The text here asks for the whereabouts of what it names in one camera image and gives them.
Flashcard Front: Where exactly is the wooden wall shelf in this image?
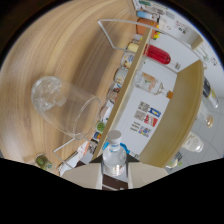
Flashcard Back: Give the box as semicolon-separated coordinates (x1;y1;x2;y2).
189;32;205;51

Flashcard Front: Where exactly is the glass jar cork lid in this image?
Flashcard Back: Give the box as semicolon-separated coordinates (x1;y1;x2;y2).
196;101;215;130

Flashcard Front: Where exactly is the blue and white bottle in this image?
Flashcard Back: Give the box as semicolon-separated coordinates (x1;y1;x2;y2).
136;10;158;21

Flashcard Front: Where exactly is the clear bottle orange cap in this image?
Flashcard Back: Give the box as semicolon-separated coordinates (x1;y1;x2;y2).
134;70;175;101

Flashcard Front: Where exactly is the red liquid bottle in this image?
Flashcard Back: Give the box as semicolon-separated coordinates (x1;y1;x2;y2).
143;43;181;71

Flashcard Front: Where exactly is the clear bottle grey cap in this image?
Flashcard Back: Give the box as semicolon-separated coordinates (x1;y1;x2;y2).
101;129;128;178

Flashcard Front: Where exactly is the white frame wooden shelf rack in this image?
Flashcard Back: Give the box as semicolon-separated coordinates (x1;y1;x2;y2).
53;18;205;170

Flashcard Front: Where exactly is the soda water can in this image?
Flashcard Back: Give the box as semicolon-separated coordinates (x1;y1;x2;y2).
202;76;220;110

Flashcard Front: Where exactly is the clear drinking glass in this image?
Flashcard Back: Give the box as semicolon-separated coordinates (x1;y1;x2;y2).
30;75;102;141

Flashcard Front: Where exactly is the clear bottle green cap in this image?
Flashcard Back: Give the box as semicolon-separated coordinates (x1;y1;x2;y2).
164;156;183;170

